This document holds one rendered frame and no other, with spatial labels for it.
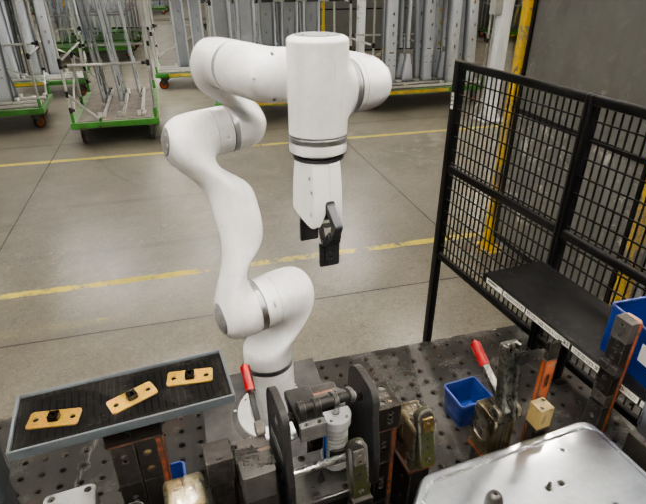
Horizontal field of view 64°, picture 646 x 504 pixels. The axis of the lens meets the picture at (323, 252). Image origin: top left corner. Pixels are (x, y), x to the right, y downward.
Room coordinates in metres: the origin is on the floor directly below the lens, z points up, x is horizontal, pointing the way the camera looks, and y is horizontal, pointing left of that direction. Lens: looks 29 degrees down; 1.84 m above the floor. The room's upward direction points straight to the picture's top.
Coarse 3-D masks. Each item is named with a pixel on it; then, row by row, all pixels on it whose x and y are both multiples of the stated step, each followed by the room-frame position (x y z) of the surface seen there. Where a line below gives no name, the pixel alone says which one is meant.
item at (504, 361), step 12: (504, 348) 0.77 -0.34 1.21; (516, 348) 0.77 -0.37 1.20; (504, 360) 0.76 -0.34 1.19; (516, 360) 0.74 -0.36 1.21; (528, 360) 0.74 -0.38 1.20; (504, 372) 0.75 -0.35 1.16; (516, 372) 0.76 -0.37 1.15; (504, 384) 0.75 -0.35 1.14; (516, 384) 0.76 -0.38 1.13; (504, 396) 0.75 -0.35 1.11; (516, 396) 0.75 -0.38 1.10; (504, 408) 0.74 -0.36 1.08
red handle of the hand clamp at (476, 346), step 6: (474, 342) 0.86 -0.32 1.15; (474, 348) 0.85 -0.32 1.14; (480, 348) 0.85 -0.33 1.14; (474, 354) 0.85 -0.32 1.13; (480, 354) 0.84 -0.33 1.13; (480, 360) 0.83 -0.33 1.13; (486, 360) 0.83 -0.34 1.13; (480, 366) 0.83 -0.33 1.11; (486, 366) 0.82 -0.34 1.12; (486, 372) 0.81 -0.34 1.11; (492, 372) 0.81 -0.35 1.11; (486, 378) 0.81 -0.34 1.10; (492, 378) 0.80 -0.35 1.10; (492, 384) 0.79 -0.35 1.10; (492, 390) 0.79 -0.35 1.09; (510, 408) 0.76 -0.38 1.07; (504, 414) 0.75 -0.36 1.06
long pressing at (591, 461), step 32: (512, 448) 0.71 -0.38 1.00; (544, 448) 0.71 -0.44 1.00; (576, 448) 0.71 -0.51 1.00; (608, 448) 0.71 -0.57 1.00; (448, 480) 0.64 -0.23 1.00; (480, 480) 0.64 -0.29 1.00; (512, 480) 0.64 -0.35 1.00; (544, 480) 0.64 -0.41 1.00; (576, 480) 0.64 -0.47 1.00; (608, 480) 0.64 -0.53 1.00; (640, 480) 0.64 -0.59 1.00
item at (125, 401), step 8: (144, 384) 0.72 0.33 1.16; (152, 384) 0.72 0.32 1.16; (128, 392) 0.69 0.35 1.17; (136, 392) 0.69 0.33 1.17; (144, 392) 0.70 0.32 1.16; (152, 392) 0.70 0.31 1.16; (112, 400) 0.68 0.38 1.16; (120, 400) 0.68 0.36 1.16; (128, 400) 0.68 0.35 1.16; (136, 400) 0.68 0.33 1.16; (112, 408) 0.66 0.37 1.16; (120, 408) 0.66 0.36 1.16
